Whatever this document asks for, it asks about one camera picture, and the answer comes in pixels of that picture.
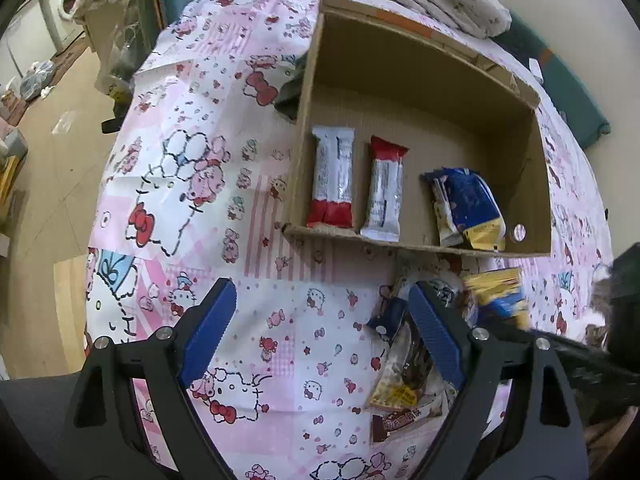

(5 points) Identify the slim dark blue snack bar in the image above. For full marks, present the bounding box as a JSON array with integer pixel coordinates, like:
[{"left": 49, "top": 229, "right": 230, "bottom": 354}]
[{"left": 423, "top": 174, "right": 463, "bottom": 247}]

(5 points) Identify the clear chocolate cake packet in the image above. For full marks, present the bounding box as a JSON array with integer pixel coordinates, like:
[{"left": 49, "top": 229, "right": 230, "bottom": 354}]
[{"left": 369, "top": 318, "right": 442, "bottom": 412}]

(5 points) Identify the brown chocolate bar wrapper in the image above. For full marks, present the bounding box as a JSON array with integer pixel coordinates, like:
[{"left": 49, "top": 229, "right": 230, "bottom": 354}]
[{"left": 371, "top": 403, "right": 444, "bottom": 443}]

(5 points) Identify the blue white snack packet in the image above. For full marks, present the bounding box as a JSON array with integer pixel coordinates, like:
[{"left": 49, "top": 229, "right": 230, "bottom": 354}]
[{"left": 367, "top": 297, "right": 408, "bottom": 342}]

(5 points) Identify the grey white cat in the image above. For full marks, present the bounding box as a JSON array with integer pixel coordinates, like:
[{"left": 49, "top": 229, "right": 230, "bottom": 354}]
[{"left": 577, "top": 263, "right": 613, "bottom": 352}]

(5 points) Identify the brown cardboard box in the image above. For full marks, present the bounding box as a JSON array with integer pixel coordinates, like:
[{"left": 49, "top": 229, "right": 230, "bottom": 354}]
[{"left": 283, "top": 0, "right": 551, "bottom": 258}]

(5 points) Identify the white red snack bar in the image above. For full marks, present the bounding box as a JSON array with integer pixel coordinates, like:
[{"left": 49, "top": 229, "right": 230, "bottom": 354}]
[{"left": 306, "top": 126, "right": 355, "bottom": 229}]

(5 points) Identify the blue cartoon snack packet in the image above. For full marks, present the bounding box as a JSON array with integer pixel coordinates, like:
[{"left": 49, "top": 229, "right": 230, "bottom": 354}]
[{"left": 463, "top": 268, "right": 529, "bottom": 330}]

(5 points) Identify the pink cartoon bed sheet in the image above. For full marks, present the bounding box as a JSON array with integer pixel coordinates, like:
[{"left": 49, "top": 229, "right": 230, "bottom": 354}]
[{"left": 83, "top": 0, "right": 616, "bottom": 480}]

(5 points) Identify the white plastic bag on floor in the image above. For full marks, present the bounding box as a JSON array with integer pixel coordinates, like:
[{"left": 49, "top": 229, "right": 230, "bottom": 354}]
[{"left": 20, "top": 60, "right": 56, "bottom": 102}]

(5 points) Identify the blue yellow cookie pack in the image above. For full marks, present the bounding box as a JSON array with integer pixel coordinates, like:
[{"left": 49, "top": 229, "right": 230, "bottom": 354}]
[{"left": 439, "top": 168, "right": 506, "bottom": 252}]

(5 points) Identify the red silver snack bar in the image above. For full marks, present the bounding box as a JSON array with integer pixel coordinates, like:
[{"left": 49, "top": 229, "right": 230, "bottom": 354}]
[{"left": 360, "top": 136, "right": 409, "bottom": 243}]

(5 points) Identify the dark grey sock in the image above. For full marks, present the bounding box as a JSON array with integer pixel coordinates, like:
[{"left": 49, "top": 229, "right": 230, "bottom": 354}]
[{"left": 273, "top": 54, "right": 308, "bottom": 122}]

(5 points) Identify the white front-load washing machine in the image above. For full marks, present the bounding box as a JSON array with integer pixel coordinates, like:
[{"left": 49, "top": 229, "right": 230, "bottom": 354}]
[{"left": 38, "top": 0, "right": 84, "bottom": 53}]

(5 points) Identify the teal headboard cushion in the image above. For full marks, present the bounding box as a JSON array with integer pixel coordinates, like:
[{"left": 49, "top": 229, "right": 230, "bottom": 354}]
[{"left": 494, "top": 13, "right": 612, "bottom": 150}]

